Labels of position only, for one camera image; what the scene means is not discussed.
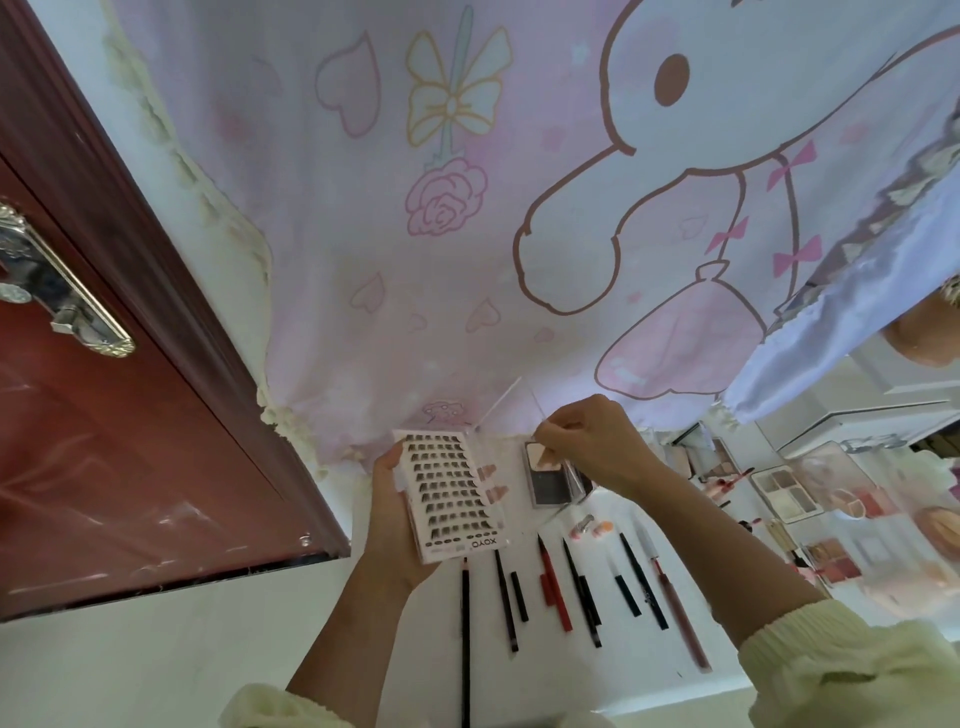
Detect person's left hand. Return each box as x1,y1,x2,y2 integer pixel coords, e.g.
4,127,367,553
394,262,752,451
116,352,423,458
364,442,444,587

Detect person's right hand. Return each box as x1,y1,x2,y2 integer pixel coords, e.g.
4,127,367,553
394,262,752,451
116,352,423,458
532,394,665,497

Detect lavender rectangular palette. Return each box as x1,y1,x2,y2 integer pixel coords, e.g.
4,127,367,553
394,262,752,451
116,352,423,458
525,439,590,509

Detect white false eyelash tray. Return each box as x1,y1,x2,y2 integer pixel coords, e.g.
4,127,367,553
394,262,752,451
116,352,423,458
393,430,509,564

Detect clear plastic tray cover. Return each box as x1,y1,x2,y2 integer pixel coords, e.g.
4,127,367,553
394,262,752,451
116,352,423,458
472,375,560,464

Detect white square compact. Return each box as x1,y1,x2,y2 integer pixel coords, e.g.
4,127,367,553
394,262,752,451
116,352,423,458
672,423,740,482

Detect red lip pencil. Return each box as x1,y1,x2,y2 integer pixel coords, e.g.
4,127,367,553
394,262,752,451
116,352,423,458
537,535,575,633

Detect tan eyeshadow palette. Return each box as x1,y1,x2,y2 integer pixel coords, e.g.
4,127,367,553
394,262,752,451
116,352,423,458
750,442,879,522

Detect small brown quad eyeshadow palette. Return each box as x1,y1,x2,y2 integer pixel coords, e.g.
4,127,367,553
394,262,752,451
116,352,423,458
807,540,866,587

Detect pink blush pan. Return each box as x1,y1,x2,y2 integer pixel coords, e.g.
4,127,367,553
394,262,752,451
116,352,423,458
861,484,902,519

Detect pink foundation tube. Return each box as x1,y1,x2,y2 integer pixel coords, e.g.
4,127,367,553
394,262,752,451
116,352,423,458
858,555,960,617

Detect pink cushion compact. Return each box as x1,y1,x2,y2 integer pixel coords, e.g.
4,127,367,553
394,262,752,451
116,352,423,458
918,505,960,560

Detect person's right forearm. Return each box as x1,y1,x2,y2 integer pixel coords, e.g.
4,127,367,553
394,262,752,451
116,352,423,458
637,465,960,728

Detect person's left forearm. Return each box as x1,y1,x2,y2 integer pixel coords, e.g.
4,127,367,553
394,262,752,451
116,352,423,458
225,555,437,728

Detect white table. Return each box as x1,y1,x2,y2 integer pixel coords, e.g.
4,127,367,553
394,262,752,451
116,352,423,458
367,435,960,728

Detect reddish brown door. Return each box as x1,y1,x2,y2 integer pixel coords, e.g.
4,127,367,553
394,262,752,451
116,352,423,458
0,0,350,624

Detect white shelf unit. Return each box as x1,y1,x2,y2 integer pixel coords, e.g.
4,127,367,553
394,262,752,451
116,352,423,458
757,255,960,459

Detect pink cartoon print cloth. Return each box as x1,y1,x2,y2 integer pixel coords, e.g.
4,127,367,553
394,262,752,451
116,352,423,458
105,0,960,467

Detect terracotta pot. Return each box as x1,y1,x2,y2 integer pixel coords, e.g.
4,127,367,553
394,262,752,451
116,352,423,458
885,277,960,369

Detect small white bow-handle drawer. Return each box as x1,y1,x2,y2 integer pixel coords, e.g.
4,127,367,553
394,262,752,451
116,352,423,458
780,402,960,459

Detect silver door handle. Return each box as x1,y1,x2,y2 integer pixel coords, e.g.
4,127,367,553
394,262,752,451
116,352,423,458
0,205,137,359

